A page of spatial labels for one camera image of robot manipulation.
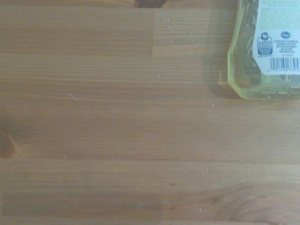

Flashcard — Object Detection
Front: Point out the clear yellow sanitizer bottle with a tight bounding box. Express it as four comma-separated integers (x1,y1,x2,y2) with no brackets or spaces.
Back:
227,0,300,102

